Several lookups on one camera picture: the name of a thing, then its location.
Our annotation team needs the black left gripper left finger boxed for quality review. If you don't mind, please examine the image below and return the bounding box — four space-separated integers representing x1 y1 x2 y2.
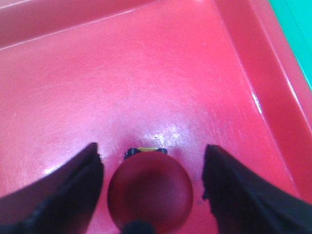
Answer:
0 143 104 234

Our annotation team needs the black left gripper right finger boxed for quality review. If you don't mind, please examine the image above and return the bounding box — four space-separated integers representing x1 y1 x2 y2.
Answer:
202 144 312 234

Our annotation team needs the red mushroom push button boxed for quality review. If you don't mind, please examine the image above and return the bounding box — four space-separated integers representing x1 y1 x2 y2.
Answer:
107 151 193 234

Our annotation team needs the red plastic tray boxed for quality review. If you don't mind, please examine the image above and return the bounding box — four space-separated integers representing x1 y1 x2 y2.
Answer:
0 0 312 234

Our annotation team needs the green plastic tray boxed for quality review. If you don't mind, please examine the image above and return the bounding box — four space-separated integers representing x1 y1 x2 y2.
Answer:
270 0 312 86

